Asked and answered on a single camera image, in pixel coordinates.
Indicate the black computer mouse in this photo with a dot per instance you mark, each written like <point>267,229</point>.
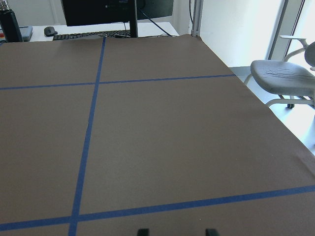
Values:
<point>50,31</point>

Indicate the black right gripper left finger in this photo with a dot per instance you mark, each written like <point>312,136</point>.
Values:
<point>143,232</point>

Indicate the large black desk monitor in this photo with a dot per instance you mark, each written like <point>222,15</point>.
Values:
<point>97,12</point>

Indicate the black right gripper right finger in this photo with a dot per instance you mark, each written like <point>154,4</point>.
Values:
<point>211,232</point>

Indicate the black keyboard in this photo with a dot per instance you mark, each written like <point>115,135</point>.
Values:
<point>93,35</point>

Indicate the white grey office chair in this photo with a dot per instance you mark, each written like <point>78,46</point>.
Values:
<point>292,83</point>

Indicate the aluminium frame post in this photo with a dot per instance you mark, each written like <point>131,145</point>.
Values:
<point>196,18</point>

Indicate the black thermos bottle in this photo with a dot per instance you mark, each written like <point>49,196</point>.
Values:
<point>9,23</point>

